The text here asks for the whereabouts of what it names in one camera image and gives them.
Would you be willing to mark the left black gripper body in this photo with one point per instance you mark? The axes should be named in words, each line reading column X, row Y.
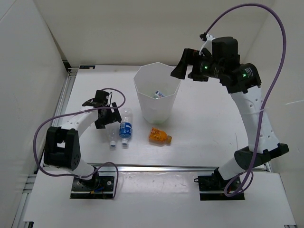
column 106, row 118

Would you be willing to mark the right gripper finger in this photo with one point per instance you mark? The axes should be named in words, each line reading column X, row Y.
column 198, row 77
column 188, row 58

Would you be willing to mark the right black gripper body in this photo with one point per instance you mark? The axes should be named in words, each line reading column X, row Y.
column 206, row 66

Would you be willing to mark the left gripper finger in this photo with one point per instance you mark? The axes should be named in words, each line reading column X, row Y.
column 115, row 115
column 100, row 124

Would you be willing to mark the clear unlabelled plastic bottle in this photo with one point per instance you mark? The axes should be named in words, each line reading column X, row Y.
column 112, row 135

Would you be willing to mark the blue label clear bottle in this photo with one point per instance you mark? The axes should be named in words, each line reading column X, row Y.
column 126, row 127

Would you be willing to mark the white label clear bottle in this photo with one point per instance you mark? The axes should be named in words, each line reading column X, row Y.
column 158, row 94

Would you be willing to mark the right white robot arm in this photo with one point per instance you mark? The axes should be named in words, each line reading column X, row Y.
column 242, row 82

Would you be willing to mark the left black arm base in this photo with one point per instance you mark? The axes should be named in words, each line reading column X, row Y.
column 102, row 187

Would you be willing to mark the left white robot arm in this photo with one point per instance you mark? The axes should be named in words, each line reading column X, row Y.
column 63, row 146

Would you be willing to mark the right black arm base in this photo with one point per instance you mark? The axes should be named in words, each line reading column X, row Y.
column 209, row 191

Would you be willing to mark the white faceted plastic bin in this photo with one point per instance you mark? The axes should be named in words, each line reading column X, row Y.
column 156, row 90

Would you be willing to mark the orange juice bottle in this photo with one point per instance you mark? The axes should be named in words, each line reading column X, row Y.
column 159, row 136

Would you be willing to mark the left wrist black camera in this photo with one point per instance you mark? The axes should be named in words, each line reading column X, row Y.
column 101, row 97

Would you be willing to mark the wrist black camera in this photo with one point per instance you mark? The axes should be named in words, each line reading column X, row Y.
column 101, row 97
column 225, row 48

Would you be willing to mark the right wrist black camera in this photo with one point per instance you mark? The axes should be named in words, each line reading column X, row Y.
column 225, row 48

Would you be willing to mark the aluminium front rail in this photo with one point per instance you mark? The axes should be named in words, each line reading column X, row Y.
column 145, row 168

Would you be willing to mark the aluminium left frame rail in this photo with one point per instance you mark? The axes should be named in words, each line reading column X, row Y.
column 19, row 217

